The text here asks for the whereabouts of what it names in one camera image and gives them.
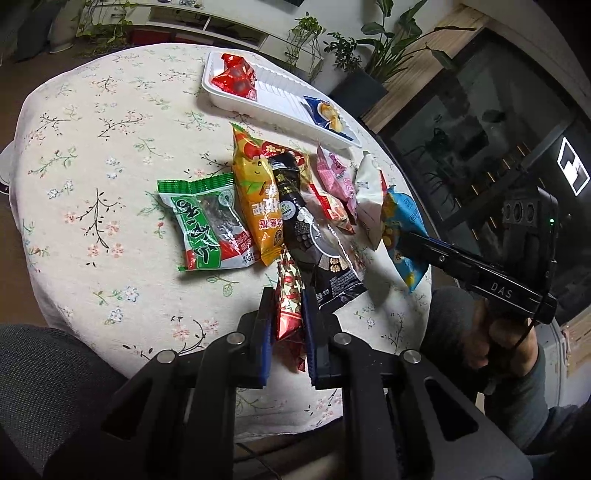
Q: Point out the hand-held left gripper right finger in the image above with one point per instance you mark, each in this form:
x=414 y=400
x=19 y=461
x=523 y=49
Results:
x=309 y=344

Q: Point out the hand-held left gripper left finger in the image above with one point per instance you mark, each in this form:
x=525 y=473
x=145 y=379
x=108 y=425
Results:
x=265 y=344

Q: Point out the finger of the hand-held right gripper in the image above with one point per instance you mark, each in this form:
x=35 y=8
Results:
x=438 y=256

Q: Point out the red and gold snack packet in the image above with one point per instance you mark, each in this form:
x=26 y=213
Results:
x=288 y=300

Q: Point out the light blue snack packet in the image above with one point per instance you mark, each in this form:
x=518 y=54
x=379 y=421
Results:
x=401 y=217

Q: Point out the white snack packet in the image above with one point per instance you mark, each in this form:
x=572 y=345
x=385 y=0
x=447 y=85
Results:
x=369 y=198

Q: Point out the black and clear snack packet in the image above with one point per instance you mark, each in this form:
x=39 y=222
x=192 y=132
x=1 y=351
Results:
x=302 y=230

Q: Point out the pink snack packet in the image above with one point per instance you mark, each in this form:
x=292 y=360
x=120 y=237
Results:
x=334 y=175

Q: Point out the green snack packet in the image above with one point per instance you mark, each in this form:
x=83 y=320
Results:
x=203 y=226

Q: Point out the orange yellow snack packet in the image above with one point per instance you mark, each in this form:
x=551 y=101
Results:
x=254 y=194

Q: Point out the dark blue snack packet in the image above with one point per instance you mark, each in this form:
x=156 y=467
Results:
x=328 y=115

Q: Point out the red snack packet with pictures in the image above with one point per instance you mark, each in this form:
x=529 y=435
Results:
x=288 y=154

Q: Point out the white plastic tray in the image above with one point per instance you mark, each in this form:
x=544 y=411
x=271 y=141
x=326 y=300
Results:
x=277 y=99

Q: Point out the red shiny snack packet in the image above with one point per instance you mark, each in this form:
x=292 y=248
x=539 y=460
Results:
x=235 y=76

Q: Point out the person's right forearm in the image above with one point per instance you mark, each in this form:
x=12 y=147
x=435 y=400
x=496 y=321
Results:
x=540 y=401

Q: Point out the person's right hand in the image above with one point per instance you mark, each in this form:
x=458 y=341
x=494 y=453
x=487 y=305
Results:
x=505 y=334

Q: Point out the dark glass window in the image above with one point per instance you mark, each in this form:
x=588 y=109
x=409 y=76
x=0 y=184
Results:
x=485 y=134

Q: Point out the dark square planter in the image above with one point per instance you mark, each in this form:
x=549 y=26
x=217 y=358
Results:
x=358 y=92

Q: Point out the large leaf plant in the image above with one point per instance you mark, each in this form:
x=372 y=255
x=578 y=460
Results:
x=397 y=37

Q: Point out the small leafy potted tree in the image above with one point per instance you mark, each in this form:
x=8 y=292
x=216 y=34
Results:
x=344 y=50

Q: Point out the floral tablecloth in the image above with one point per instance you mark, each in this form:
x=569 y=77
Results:
x=101 y=152

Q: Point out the trailing vine plant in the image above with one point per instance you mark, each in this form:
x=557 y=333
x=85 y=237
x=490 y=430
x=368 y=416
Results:
x=304 y=37

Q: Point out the white low cabinet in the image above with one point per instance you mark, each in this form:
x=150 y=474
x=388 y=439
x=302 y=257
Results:
x=231 y=21

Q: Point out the red storage boxes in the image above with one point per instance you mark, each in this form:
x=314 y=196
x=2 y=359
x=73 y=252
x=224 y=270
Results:
x=171 y=36

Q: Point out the bushy green vine plant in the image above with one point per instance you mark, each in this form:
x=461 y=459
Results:
x=104 y=18

